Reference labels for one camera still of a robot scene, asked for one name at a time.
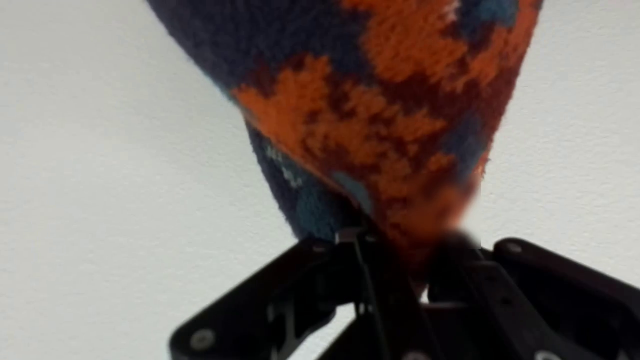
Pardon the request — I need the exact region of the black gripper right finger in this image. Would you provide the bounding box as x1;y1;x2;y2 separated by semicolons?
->
424;228;640;360

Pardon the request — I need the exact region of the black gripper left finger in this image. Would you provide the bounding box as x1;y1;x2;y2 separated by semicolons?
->
167;228;418;360

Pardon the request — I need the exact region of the navy and orange knit sweater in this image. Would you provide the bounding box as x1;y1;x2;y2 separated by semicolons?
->
143;0;545;270

